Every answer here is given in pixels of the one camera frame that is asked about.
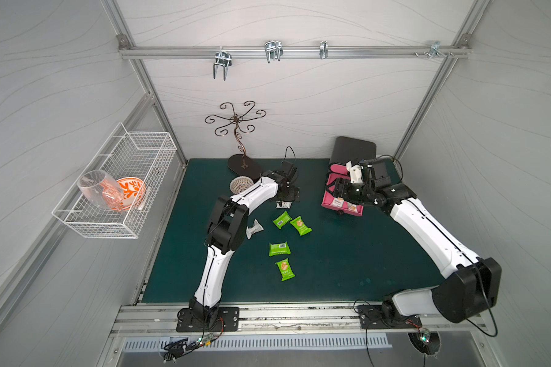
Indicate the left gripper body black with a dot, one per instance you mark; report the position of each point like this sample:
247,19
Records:
285,193

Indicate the black pink drawer cabinet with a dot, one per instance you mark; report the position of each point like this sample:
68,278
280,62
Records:
345,150

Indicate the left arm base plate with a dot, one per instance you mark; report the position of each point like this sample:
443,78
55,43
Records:
224,319

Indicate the white vented cable duct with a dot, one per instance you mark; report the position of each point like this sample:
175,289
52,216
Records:
335,341

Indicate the green cookie pack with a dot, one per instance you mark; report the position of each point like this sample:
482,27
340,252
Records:
282,220
285,269
299,224

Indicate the green cookie pack bottom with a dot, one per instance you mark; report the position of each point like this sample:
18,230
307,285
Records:
285,269

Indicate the white cookie pack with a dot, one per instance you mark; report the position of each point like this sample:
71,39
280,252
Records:
254,229
338,203
351,207
280,204

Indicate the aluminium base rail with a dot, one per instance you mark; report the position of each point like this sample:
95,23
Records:
251,319

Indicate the clear glass cup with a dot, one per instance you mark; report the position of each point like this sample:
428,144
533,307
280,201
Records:
101,189

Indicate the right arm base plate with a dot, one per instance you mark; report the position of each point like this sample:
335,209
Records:
378,317

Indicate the white patterned small bowl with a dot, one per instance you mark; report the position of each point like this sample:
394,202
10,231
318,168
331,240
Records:
240,184

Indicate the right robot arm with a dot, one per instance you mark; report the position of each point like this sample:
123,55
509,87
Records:
471,283

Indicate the orange patterned bowl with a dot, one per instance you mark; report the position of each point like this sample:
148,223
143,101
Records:
134,193

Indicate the brown metal hook stand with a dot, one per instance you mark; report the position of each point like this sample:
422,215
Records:
238,125

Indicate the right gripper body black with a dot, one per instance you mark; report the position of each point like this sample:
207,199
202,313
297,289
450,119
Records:
342,187

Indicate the white wire basket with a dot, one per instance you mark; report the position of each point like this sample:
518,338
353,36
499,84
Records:
146,155

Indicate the green cookie pack barcode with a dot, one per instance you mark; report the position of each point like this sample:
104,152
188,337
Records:
279,249

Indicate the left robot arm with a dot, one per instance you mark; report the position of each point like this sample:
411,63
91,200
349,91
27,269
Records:
227,231

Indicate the aluminium top rail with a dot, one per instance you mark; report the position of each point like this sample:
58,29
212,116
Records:
289,52

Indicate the white cookie pack top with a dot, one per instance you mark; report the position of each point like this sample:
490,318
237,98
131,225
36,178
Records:
280,204

